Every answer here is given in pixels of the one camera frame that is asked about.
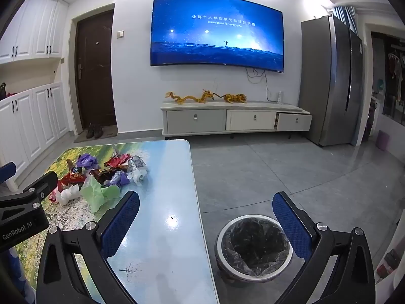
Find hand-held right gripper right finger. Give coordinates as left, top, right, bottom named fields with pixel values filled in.
left=272, top=192, right=377, bottom=304

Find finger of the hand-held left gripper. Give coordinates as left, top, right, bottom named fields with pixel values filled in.
left=0, top=161, right=17, bottom=185
left=22, top=170, right=58, bottom=204

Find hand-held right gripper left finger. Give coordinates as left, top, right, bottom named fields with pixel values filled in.
left=36, top=191, right=140, bottom=304

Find white plastic bag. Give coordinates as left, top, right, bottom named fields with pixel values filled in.
left=56, top=184, right=79, bottom=206

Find red snack packet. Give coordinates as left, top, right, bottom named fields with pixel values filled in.
left=60, top=167, right=87, bottom=188

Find round white trash bin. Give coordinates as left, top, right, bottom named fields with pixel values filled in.
left=215, top=214, right=294, bottom=284

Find lavender plastic wrapper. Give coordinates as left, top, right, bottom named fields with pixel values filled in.
left=109, top=171, right=131, bottom=187

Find black plastic bin liner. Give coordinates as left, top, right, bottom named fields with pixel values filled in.
left=221, top=218, right=290, bottom=277

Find white tissue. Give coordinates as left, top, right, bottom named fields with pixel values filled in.
left=130, top=168, right=149, bottom=187

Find purple plastic bag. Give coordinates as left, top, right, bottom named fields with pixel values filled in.
left=77, top=153, right=100, bottom=170

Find red wrapper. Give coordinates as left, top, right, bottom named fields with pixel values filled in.
left=105, top=153, right=132, bottom=169

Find grey printed wrapper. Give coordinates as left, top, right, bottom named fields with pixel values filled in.
left=129, top=155, right=149, bottom=172

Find white lower cabinets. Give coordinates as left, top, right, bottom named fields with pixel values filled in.
left=0, top=82, right=70, bottom=185

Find white cabinets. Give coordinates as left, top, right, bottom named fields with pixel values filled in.
left=0, top=82, right=70, bottom=185
left=0, top=0, right=70, bottom=65

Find brown doormat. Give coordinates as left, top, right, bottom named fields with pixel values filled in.
left=74, top=126, right=118, bottom=143

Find red blurry object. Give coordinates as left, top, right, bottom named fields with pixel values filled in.
left=375, top=249, right=403, bottom=281

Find dark brown door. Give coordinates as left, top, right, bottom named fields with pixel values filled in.
left=75, top=9, right=117, bottom=131

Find purple stool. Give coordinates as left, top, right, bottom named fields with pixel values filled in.
left=376, top=130, right=391, bottom=152

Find white television stand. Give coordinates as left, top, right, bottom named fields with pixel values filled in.
left=160, top=99, right=313, bottom=140

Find golden tiger ornament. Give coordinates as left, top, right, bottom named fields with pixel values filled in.
left=223, top=93, right=248, bottom=104

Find golden dragon ornament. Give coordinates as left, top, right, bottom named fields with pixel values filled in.
left=165, top=89, right=222, bottom=105

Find white upper cabinets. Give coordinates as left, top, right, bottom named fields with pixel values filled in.
left=0, top=0, right=70, bottom=65

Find grey refrigerator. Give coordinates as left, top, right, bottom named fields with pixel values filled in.
left=300, top=15, right=365, bottom=148

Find hanging clothes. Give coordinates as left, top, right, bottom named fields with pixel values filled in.
left=382, top=38, right=405, bottom=118

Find blue striped curtain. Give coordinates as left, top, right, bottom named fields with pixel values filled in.
left=332, top=6, right=360, bottom=36

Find television cable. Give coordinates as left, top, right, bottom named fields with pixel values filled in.
left=246, top=67, right=279, bottom=102

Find wall-mounted television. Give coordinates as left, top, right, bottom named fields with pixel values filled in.
left=150, top=0, right=284, bottom=73

